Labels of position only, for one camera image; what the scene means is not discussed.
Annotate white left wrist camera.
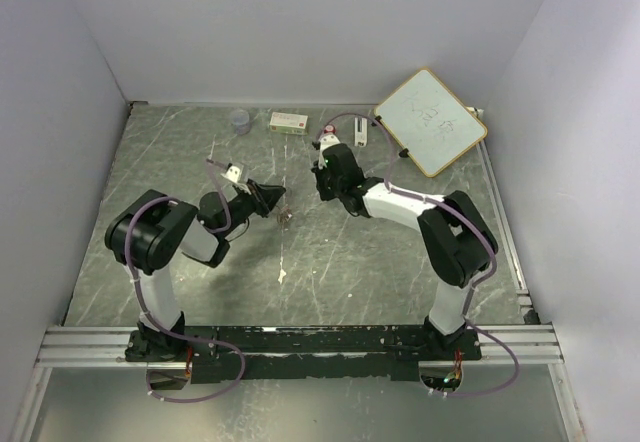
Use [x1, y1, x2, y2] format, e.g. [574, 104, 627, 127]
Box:
[222, 163, 248, 186]

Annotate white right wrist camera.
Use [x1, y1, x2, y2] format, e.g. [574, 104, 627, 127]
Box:
[318, 132, 340, 152]

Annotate large metal keyring with clips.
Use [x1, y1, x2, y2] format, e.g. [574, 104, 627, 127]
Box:
[277, 207, 293, 226]

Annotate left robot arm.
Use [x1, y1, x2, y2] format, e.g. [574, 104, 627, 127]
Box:
[104, 179, 286, 361]

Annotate green white staple box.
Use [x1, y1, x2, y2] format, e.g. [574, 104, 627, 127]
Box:
[269, 112, 308, 135]

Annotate clear jar of paperclips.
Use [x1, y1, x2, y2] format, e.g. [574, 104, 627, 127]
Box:
[229, 108, 251, 135]

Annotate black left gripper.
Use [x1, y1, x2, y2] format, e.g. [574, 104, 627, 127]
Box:
[220, 179, 287, 237]

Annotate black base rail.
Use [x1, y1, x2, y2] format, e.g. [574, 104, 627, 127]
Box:
[125, 325, 481, 384]

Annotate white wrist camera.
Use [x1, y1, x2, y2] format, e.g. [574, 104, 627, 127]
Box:
[222, 163, 248, 186]
[318, 132, 340, 152]

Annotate white stapler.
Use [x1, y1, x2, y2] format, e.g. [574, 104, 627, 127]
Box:
[354, 116, 368, 147]

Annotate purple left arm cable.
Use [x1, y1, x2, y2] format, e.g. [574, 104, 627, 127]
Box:
[124, 157, 247, 403]

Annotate yellow framed whiteboard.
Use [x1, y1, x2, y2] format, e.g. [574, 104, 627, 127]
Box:
[374, 68, 488, 178]

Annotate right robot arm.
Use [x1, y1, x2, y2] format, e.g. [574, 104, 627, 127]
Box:
[312, 140, 498, 360]

